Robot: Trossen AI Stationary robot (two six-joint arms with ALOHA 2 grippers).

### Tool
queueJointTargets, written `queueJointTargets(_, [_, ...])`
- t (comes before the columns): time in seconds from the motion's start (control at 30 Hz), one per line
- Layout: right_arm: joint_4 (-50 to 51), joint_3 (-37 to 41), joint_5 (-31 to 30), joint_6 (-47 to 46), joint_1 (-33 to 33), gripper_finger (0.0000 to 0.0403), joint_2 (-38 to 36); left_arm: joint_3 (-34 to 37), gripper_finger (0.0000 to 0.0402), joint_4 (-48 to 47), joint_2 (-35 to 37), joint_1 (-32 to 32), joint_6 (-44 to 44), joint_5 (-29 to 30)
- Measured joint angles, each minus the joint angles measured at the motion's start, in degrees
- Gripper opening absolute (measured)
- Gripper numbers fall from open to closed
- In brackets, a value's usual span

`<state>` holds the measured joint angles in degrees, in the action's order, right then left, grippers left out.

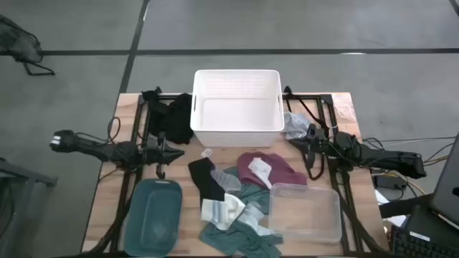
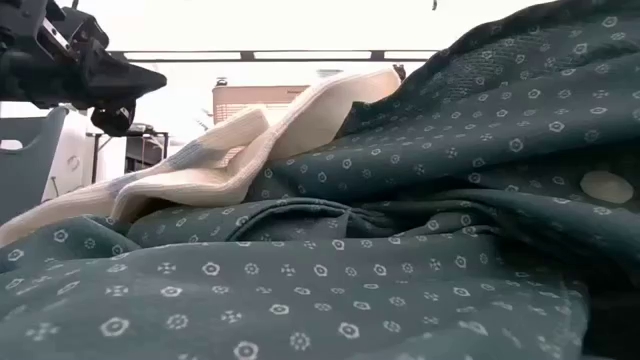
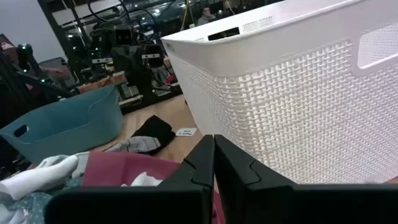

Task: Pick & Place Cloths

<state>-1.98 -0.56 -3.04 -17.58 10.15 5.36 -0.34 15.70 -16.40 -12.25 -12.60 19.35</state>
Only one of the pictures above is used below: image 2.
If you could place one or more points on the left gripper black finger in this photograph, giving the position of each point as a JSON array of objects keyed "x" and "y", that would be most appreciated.
[
  {"x": 116, "y": 119},
  {"x": 125, "y": 80}
]

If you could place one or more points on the cream knit cloth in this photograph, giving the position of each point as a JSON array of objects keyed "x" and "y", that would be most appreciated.
[{"x": 200, "y": 180}]

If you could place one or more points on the dark green flower-patterned cloth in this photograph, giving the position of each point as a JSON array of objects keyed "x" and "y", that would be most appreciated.
[{"x": 350, "y": 275}]

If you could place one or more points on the black-legged background table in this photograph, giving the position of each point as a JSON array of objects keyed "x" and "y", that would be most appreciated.
[{"x": 95, "y": 160}]

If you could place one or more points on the small black knob behind basket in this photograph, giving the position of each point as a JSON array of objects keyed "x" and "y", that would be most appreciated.
[{"x": 221, "y": 81}]

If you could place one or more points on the grey-blue plastic bin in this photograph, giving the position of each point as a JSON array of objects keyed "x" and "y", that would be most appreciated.
[{"x": 25, "y": 180}]

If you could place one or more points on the white perforated plastic basket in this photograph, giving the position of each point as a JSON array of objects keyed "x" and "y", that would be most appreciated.
[{"x": 240, "y": 100}]

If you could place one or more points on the black camera behind basket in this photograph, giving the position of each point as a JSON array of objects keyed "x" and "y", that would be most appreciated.
[{"x": 400, "y": 72}]

